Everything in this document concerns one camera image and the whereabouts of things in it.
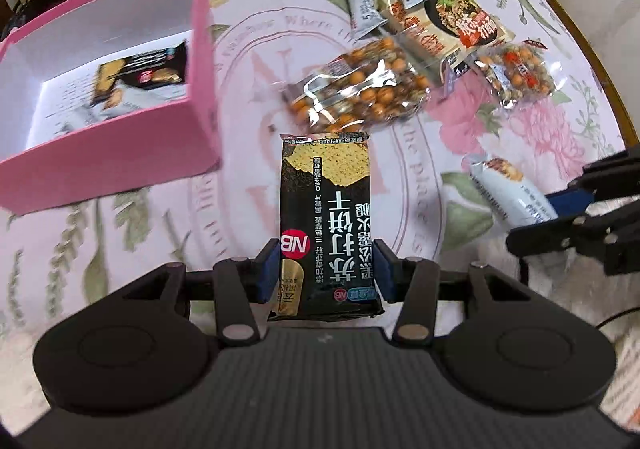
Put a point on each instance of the black cracker packet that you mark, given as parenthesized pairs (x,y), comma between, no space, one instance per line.
(145,74)
(325,209)

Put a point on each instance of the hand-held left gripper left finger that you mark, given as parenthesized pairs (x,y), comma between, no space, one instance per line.
(267,274)

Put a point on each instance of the clear coated peanut bag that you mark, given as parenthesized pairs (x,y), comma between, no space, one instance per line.
(515,71)
(360,89)

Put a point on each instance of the instant noodle packet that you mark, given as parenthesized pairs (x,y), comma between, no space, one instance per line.
(450,29)

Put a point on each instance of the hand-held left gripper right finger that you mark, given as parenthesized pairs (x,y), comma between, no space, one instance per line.
(385,274)

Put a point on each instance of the pink cardboard box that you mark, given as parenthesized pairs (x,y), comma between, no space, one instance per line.
(100,164)

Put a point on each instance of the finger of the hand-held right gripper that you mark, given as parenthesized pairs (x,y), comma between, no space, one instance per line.
(590,239)
(575,199)

